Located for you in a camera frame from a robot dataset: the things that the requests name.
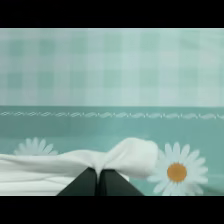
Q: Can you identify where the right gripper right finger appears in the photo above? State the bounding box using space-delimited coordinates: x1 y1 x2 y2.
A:
99 168 145 197

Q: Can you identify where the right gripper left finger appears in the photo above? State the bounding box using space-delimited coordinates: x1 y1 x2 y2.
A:
56 167 98 197

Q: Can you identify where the white T-shirt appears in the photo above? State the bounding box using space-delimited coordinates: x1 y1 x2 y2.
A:
0 137 160 197

